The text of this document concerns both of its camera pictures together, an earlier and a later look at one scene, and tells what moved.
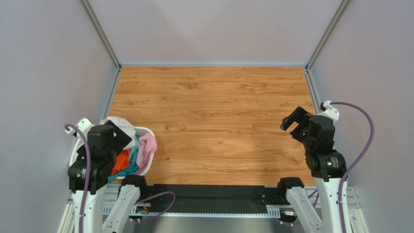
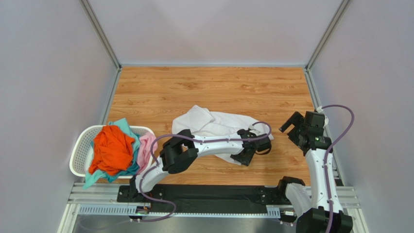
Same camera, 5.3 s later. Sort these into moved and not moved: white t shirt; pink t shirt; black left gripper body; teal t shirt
Moved: black left gripper body; white t shirt
Not moved: pink t shirt; teal t shirt
